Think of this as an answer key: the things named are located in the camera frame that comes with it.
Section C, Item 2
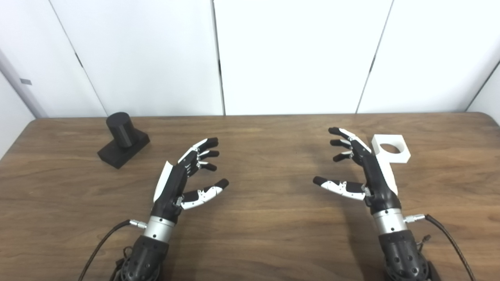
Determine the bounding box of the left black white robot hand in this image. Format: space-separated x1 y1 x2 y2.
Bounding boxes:
152 137 230 224

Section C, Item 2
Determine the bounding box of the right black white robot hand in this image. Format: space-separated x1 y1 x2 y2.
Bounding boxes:
312 127 402 214

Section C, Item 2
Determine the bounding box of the white square piece with hole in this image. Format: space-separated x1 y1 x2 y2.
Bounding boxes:
371 134 411 164

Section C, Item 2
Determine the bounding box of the black cylinder peg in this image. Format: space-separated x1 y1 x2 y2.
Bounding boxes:
97 112 151 169

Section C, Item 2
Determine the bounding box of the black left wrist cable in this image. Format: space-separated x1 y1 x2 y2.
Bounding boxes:
77 219 148 281

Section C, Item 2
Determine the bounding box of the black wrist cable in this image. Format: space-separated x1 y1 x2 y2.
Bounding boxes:
77 219 148 281
404 213 476 281

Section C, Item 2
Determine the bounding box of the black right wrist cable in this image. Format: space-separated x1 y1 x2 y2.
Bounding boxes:
404 213 476 281

